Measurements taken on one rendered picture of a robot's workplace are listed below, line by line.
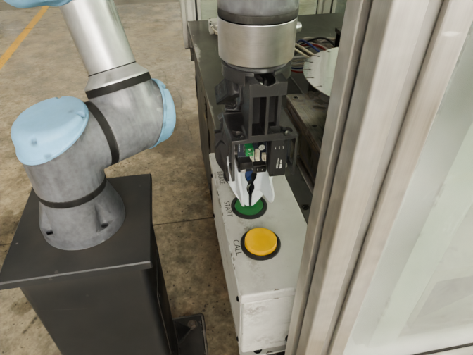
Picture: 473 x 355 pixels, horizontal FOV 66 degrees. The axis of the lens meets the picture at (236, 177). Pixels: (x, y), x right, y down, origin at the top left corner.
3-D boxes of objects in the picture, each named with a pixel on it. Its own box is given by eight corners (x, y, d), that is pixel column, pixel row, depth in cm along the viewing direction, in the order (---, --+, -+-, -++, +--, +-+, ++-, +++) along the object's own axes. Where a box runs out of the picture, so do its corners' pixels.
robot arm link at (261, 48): (212, 5, 37) (291, 1, 38) (214, 51, 39) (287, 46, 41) (224, 28, 31) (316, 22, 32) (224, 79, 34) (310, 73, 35)
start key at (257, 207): (265, 222, 51) (266, 212, 50) (237, 226, 51) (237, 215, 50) (259, 203, 54) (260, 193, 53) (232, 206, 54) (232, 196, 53)
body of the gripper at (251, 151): (229, 187, 40) (226, 83, 33) (217, 144, 47) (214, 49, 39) (296, 178, 41) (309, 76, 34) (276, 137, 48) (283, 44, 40)
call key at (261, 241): (279, 259, 46) (280, 248, 44) (248, 263, 45) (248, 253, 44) (271, 235, 49) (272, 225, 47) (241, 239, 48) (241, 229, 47)
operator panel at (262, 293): (316, 346, 51) (333, 282, 42) (238, 360, 50) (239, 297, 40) (267, 208, 73) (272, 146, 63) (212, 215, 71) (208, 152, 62)
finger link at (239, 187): (233, 232, 47) (232, 176, 42) (226, 201, 52) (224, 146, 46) (257, 228, 48) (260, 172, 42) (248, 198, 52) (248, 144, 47)
